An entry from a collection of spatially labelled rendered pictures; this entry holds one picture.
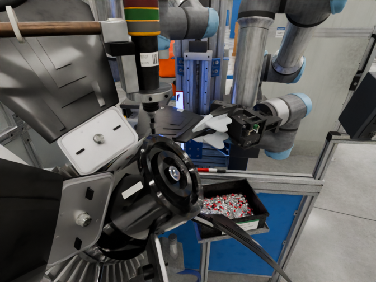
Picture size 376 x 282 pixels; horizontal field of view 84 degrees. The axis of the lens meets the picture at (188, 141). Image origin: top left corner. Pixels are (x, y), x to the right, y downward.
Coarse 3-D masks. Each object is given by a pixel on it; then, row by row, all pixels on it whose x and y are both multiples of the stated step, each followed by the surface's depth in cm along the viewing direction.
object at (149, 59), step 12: (132, 36) 27; (144, 36) 26; (156, 36) 27; (144, 48) 27; (156, 48) 28; (144, 60) 28; (156, 60) 28; (144, 72) 28; (156, 72) 29; (144, 84) 29; (156, 84) 30; (144, 108) 32; (156, 108) 32
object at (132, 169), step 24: (144, 144) 24; (168, 144) 30; (120, 168) 24; (144, 168) 22; (168, 168) 27; (192, 168) 31; (120, 192) 23; (144, 192) 22; (168, 192) 24; (192, 192) 29; (120, 216) 24; (144, 216) 23; (168, 216) 22; (192, 216) 24; (120, 240) 28; (144, 240) 31
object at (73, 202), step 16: (96, 176) 21; (112, 176) 23; (64, 192) 18; (80, 192) 20; (96, 192) 21; (64, 208) 19; (80, 208) 20; (96, 208) 22; (64, 224) 19; (96, 224) 23; (64, 240) 20; (96, 240) 24; (64, 256) 21
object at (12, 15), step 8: (0, 0) 20; (8, 0) 20; (16, 0) 20; (24, 0) 20; (0, 8) 20; (8, 8) 20; (8, 16) 20; (16, 24) 20; (16, 32) 21; (24, 40) 22
